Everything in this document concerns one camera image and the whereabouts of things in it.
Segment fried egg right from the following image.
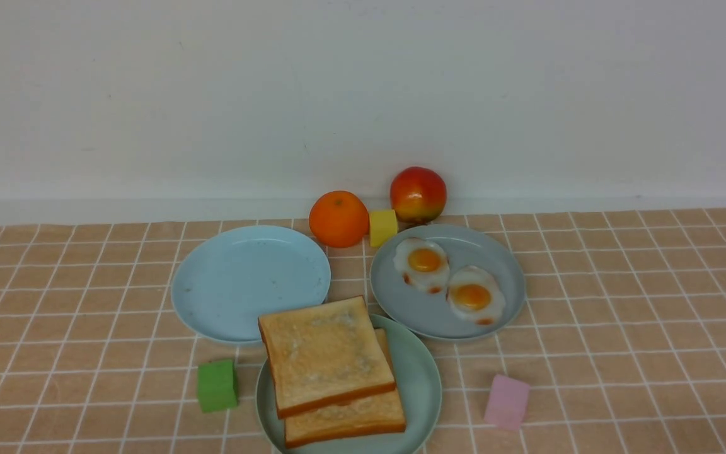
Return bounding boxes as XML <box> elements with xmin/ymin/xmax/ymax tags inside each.
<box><xmin>446</xmin><ymin>265</ymin><xmax>506</xmax><ymax>327</ymax></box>

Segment light blue bread plate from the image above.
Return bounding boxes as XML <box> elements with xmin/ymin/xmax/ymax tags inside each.
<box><xmin>170</xmin><ymin>225</ymin><xmax>331</xmax><ymax>344</ymax></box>

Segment fried egg back left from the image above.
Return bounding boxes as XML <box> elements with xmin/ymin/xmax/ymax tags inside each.
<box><xmin>393</xmin><ymin>236</ymin><xmax>450</xmax><ymax>294</ymax></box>

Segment mint green front plate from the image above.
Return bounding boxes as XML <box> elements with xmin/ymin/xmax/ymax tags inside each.
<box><xmin>256</xmin><ymin>314</ymin><xmax>443</xmax><ymax>453</ymax></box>

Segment fried egg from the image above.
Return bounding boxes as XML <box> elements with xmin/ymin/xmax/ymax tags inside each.
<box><xmin>393</xmin><ymin>236</ymin><xmax>450</xmax><ymax>294</ymax></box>
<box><xmin>446</xmin><ymin>265</ymin><xmax>506</xmax><ymax>327</ymax></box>

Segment yellow cube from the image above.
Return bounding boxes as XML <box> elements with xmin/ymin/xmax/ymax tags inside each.
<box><xmin>369</xmin><ymin>209</ymin><xmax>400</xmax><ymax>248</ymax></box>

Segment grey-blue egg plate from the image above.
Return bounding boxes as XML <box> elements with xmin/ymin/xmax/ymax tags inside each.
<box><xmin>369</xmin><ymin>224</ymin><xmax>526</xmax><ymax>342</ymax></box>

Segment green cube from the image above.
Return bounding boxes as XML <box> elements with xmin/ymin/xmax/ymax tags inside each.
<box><xmin>197</xmin><ymin>359</ymin><xmax>239</xmax><ymax>414</ymax></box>

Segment orange fruit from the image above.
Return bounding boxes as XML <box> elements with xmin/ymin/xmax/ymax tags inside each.
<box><xmin>308</xmin><ymin>190</ymin><xmax>369</xmax><ymax>249</ymax></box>

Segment pink cube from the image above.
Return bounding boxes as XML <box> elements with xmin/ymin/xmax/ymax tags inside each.
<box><xmin>483</xmin><ymin>375</ymin><xmax>531</xmax><ymax>431</ymax></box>

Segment red yellow apple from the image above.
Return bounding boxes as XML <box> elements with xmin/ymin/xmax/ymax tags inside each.
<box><xmin>389</xmin><ymin>166</ymin><xmax>447</xmax><ymax>224</ymax></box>

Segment toast slice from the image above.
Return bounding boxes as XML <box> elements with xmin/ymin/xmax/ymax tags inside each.
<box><xmin>282</xmin><ymin>328</ymin><xmax>406</xmax><ymax>448</ymax></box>
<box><xmin>258</xmin><ymin>296</ymin><xmax>396</xmax><ymax>419</ymax></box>

